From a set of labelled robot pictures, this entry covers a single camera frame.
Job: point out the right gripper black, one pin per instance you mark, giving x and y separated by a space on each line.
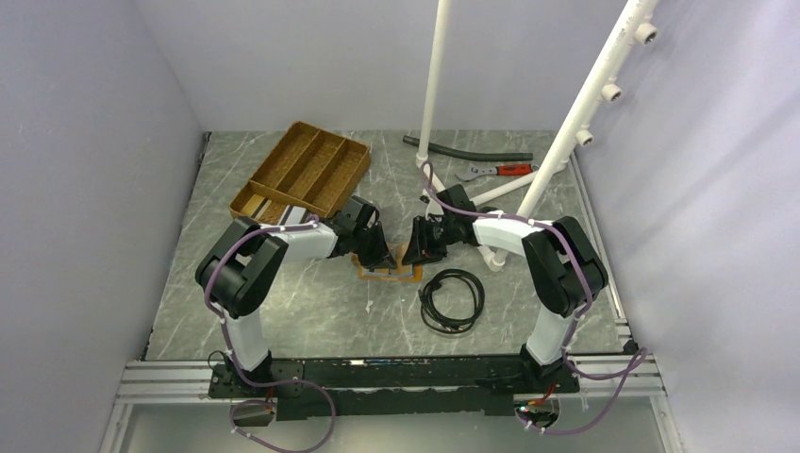
420 248

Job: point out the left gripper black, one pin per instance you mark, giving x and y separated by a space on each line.
381 257

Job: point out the orange card holder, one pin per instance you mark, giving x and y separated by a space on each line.
400 273

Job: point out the woven brown organizer tray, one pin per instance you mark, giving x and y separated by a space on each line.
309 168

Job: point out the white card stack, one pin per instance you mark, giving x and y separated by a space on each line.
266 211

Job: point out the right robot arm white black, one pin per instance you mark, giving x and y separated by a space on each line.
566 271

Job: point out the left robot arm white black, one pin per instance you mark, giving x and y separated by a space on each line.
238 272

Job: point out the black foam tube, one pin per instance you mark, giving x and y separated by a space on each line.
479 156

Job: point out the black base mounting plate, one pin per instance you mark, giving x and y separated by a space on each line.
303 388

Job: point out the aluminium rail frame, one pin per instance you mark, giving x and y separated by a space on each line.
148 382

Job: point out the white PVC pipe frame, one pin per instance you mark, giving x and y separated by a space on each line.
519 64

